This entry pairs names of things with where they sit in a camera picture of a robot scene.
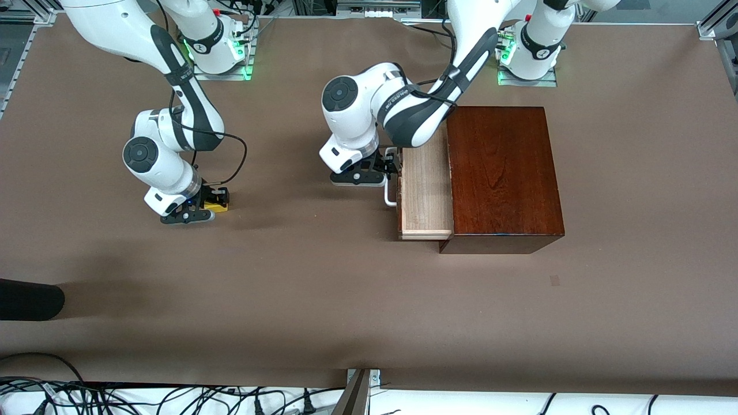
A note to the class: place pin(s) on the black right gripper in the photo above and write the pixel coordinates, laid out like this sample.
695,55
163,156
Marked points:
208,195

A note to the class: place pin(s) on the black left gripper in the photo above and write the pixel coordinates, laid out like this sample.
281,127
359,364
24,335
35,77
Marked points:
381,161

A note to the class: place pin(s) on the yellow wooden block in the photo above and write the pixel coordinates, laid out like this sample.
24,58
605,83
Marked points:
219,207

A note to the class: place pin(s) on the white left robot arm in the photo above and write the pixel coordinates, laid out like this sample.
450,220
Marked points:
351,98

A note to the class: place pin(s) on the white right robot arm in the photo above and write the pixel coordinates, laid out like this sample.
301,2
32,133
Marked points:
155,155

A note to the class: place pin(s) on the dark wooden drawer cabinet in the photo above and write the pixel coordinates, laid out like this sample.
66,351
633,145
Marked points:
507,173

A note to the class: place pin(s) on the brown table cover sheet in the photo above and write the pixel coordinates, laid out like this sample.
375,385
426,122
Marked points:
323,288

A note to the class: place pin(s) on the silver equipment box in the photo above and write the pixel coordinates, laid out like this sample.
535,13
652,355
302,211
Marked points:
377,8

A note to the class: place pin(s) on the black power plug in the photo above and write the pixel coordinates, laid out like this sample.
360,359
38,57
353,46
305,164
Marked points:
258,406
309,405

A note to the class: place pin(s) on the black ribbed cylinder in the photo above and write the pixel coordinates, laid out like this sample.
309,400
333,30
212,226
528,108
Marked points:
29,300

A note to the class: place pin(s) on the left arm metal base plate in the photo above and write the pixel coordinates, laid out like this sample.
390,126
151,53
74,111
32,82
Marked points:
527,83

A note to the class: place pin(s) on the metal corner bracket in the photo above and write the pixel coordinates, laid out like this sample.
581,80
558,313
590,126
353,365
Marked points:
375,377

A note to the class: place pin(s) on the dark aluminium frame profile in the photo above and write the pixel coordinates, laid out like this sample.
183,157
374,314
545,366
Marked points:
351,400

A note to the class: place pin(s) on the aluminium table frame rail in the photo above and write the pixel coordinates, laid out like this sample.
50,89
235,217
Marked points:
46,17
708,30

